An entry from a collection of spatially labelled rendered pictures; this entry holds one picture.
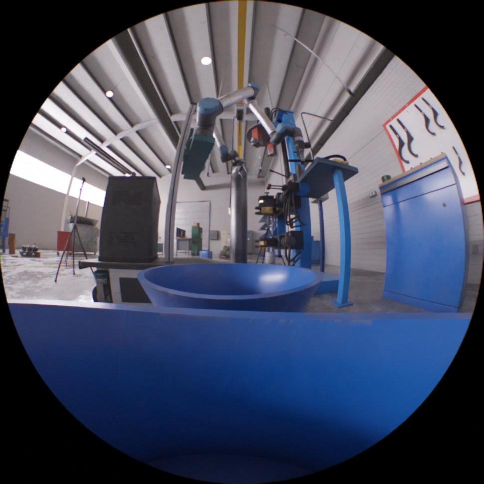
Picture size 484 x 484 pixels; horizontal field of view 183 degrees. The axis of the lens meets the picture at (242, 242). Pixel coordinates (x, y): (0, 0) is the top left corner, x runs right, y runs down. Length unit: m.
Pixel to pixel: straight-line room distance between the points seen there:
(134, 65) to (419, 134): 6.58
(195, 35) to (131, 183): 6.68
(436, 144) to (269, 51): 5.87
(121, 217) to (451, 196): 1.93
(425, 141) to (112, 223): 3.30
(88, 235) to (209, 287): 8.22
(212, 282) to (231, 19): 6.94
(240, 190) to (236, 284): 1.62
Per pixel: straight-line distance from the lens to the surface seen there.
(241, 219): 1.81
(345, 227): 1.14
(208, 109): 1.13
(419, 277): 1.28
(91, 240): 8.56
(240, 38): 3.64
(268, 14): 6.76
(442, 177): 1.25
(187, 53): 7.52
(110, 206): 1.02
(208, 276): 0.38
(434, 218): 1.23
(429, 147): 2.65
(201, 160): 1.32
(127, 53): 6.01
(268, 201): 1.68
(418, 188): 1.30
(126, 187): 1.03
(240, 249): 1.77
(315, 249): 4.20
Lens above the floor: 0.41
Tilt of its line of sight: 3 degrees up
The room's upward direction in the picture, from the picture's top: straight up
